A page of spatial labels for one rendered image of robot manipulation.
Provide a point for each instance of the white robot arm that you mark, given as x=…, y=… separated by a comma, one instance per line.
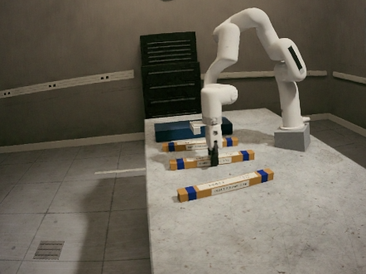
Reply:
x=287, y=74

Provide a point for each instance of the dark blue rectangular slab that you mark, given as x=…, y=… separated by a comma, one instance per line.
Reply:
x=181, y=130

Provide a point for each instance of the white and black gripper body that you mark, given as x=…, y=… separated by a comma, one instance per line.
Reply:
x=212, y=133

